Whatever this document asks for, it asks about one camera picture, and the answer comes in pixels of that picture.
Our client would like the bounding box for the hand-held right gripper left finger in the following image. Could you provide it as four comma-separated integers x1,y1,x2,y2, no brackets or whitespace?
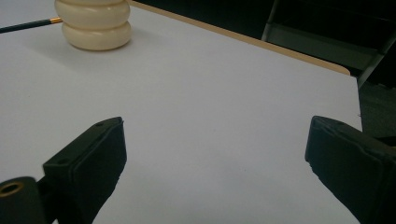
36,116,128,224

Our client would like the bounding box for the dark pencil with gold band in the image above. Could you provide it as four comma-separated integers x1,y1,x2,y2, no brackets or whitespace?
0,17,64,35

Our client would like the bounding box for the cream ribbed ceramic holder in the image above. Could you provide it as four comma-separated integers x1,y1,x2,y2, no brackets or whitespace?
54,0,133,51

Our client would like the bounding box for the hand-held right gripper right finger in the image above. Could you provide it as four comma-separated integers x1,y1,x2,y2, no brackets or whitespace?
304,115,396,224

